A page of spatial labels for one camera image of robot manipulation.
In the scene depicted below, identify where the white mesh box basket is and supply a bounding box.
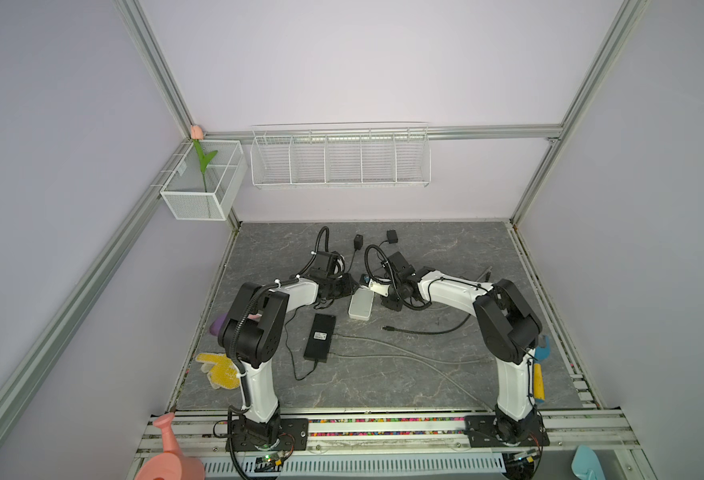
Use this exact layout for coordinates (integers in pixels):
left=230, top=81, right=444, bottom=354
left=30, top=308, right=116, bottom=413
left=160, top=140, right=248, bottom=221

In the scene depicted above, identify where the pink watering can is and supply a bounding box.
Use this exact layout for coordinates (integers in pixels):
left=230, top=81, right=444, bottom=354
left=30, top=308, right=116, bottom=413
left=135, top=412, right=205, bottom=480

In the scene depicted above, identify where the purple pink toy shovel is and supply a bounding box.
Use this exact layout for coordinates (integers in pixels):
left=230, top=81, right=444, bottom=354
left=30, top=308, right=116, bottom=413
left=209, top=314, right=228, bottom=337

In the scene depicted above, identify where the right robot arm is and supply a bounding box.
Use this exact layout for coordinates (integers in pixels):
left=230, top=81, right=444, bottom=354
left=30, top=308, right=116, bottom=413
left=367, top=252, right=548, bottom=447

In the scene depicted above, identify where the artificial tulip flower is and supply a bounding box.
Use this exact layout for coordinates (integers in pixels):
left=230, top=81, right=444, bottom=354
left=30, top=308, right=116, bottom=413
left=190, top=125, right=218, bottom=192

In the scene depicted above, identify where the thick black cable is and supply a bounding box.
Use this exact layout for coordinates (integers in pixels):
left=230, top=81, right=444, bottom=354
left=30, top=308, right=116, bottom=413
left=381, top=267, right=492, bottom=336

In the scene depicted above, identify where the black network switch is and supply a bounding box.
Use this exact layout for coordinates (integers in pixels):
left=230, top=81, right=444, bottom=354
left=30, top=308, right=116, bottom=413
left=303, top=314, right=337, bottom=363

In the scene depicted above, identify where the light blue toy scoop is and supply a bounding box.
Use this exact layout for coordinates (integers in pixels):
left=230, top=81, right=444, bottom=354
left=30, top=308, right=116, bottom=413
left=571, top=445, right=606, bottom=480

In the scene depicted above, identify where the blue yellow toy rake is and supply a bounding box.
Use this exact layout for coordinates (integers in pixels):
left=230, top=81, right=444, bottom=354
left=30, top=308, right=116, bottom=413
left=532, top=335, right=551, bottom=403

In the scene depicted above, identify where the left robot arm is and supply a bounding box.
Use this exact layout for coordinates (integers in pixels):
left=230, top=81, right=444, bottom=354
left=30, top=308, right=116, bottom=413
left=217, top=226, right=356, bottom=449

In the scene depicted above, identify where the white wire wall basket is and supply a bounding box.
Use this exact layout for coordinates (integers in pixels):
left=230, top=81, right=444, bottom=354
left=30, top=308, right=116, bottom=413
left=250, top=122, right=432, bottom=189

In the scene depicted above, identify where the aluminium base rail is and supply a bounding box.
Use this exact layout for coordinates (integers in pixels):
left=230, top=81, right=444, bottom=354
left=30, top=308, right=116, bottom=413
left=171, top=408, right=655, bottom=479

